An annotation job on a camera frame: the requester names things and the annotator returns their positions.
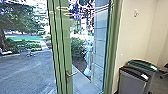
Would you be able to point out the green framed glass door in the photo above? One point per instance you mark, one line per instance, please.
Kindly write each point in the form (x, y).
(65, 40)
(53, 43)

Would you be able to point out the white garden statue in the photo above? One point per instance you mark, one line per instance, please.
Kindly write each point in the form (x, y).
(88, 56)

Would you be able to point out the white wall switch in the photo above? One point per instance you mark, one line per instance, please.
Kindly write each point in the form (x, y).
(135, 13)

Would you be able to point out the grey trash bin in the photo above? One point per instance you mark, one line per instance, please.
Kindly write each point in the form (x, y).
(131, 81)

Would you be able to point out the green bush outside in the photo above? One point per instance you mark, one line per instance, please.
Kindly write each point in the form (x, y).
(77, 47)

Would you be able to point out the white garden bench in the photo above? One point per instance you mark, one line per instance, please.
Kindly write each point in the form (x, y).
(5, 52)

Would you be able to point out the tree trunk outside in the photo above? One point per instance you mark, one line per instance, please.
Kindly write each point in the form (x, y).
(2, 40)

